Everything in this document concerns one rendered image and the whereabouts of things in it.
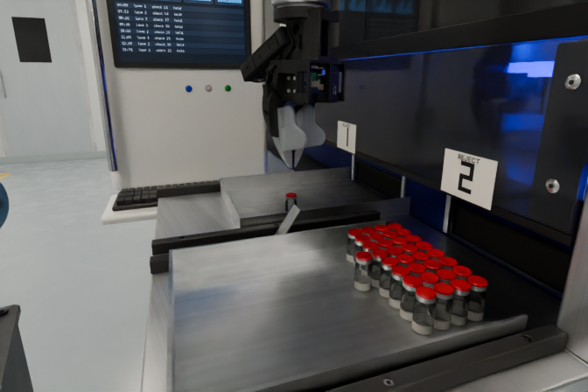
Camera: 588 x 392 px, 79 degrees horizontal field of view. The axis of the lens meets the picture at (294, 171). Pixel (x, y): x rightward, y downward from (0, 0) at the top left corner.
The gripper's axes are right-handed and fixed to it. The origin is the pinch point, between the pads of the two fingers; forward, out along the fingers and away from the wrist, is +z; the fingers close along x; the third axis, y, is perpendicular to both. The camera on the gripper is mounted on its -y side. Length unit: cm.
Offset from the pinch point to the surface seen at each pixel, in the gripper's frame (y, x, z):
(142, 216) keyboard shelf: -51, -4, 24
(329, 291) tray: 12.5, -4.4, 14.5
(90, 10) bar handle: -70, -5, -28
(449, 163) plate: 18.5, 12.7, -0.6
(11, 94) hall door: -563, 27, 14
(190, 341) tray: 8.3, -21.4, 14.7
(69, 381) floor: -103, -20, 104
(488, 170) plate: 24.3, 10.0, -1.2
